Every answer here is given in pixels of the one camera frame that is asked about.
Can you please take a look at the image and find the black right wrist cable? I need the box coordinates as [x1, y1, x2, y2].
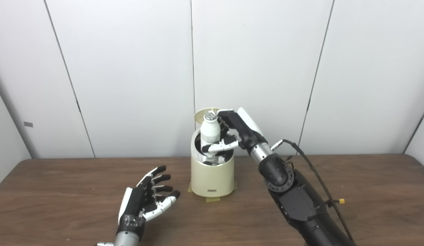
[271, 139, 354, 243]

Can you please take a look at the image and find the small white plastic bottle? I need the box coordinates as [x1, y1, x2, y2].
[200, 111, 222, 161]

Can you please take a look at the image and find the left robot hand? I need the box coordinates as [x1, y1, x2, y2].
[117, 165, 181, 236]

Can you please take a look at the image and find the cream-colored bin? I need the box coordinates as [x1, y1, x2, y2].
[191, 128, 235, 198]

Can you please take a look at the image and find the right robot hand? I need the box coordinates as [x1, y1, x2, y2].
[201, 107, 269, 154]

